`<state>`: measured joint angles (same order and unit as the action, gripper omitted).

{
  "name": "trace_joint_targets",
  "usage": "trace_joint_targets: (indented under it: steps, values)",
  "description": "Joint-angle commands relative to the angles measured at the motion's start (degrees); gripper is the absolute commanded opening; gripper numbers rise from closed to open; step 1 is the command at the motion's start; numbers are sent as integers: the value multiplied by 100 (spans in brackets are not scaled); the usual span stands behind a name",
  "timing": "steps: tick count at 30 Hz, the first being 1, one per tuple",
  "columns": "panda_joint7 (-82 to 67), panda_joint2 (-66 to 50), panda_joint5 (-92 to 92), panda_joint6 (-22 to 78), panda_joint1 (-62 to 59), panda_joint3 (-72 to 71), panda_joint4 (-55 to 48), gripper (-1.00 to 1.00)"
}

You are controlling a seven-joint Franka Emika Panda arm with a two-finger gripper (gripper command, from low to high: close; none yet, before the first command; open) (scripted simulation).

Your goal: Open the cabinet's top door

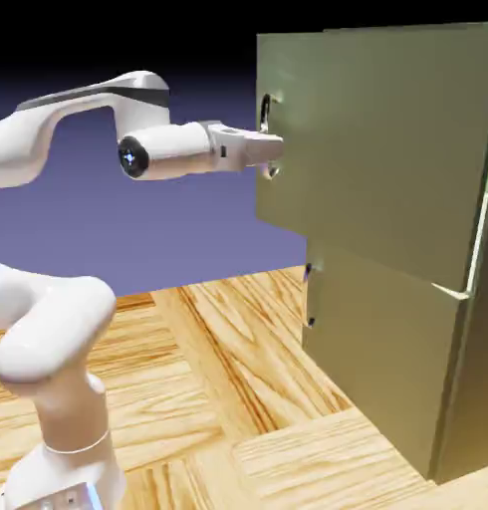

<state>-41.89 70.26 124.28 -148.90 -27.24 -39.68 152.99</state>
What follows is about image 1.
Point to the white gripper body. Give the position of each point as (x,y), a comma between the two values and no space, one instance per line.
(264,149)

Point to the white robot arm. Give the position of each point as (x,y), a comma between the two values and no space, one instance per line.
(48,326)

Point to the olive green large cabinet door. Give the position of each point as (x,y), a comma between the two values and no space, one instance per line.
(371,159)

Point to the olive green small cabinet door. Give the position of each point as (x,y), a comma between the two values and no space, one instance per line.
(379,358)

